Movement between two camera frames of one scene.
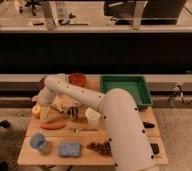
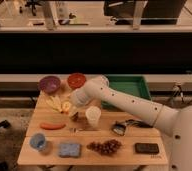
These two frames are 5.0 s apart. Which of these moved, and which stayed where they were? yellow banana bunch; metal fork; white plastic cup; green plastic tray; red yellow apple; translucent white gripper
Moved: red yellow apple; translucent white gripper
Stayed: yellow banana bunch; green plastic tray; white plastic cup; metal fork
